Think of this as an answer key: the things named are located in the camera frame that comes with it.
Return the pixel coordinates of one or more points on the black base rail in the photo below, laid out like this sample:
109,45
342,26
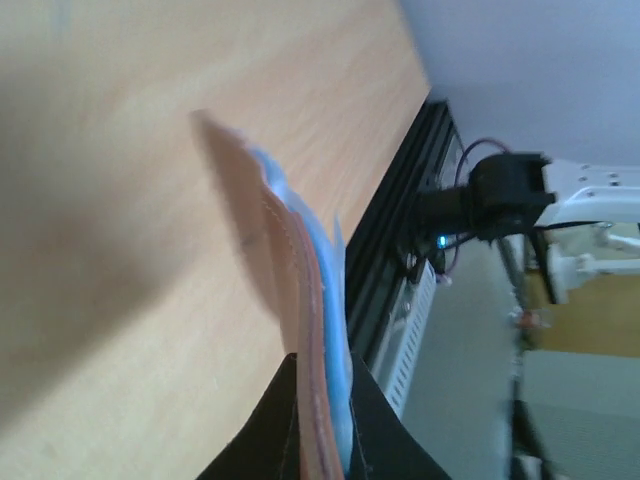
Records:
382,249

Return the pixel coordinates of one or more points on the grey slotted cable duct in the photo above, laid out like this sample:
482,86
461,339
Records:
407,335

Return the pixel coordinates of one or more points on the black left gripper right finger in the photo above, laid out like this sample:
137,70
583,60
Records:
382,448

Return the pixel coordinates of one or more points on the pink card holder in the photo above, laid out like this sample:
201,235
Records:
299,272

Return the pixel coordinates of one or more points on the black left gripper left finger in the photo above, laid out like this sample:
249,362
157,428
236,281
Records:
267,446

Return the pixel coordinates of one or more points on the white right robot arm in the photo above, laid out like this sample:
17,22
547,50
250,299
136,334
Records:
515,193

